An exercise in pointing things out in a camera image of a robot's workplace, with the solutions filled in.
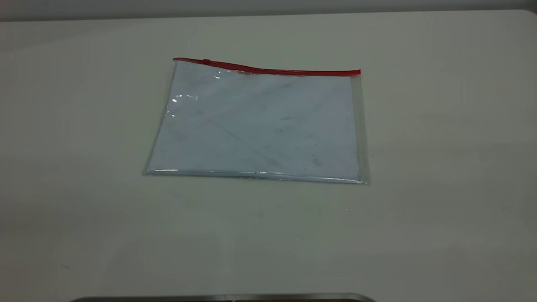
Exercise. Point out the transparent zip bag red edge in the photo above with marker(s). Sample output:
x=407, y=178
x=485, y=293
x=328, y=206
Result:
x=256, y=126

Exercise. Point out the silver metal bar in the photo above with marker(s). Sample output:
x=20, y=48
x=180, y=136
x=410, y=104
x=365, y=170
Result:
x=218, y=298

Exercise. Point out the white paper stack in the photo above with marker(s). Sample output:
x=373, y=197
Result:
x=260, y=130

